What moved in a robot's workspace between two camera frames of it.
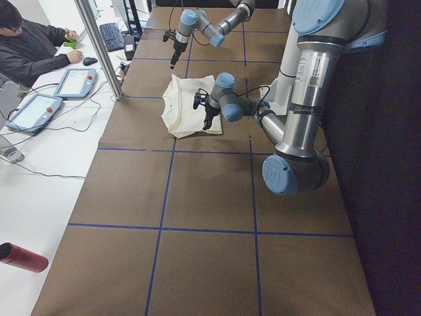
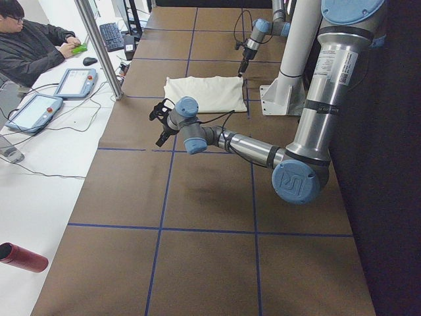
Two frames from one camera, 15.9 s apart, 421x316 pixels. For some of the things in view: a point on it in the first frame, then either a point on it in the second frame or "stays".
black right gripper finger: x=175 y=58 → x=244 y=65
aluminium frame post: x=94 y=35 stays
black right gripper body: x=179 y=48 → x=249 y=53
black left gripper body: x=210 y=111 → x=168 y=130
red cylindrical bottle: x=33 y=261 stays
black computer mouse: x=89 y=61 stays
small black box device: x=129 y=44 stays
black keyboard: x=112 y=37 stays
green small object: x=72 y=43 → x=81 y=48
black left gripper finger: x=208 y=118 → x=162 y=138
